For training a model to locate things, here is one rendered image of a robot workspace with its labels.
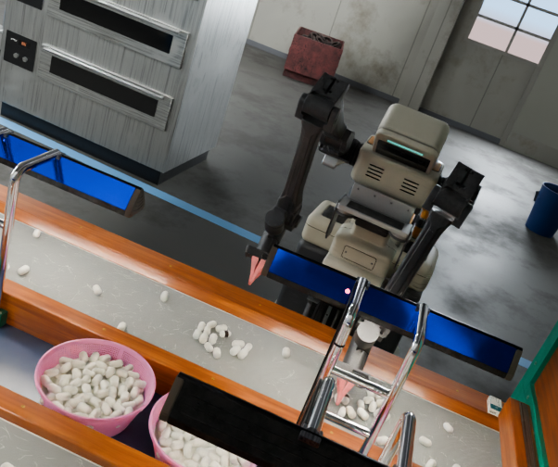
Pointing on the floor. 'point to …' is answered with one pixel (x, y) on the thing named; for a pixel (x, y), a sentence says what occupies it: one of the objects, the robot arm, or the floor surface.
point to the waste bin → (551, 208)
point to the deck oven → (124, 76)
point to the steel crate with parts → (312, 56)
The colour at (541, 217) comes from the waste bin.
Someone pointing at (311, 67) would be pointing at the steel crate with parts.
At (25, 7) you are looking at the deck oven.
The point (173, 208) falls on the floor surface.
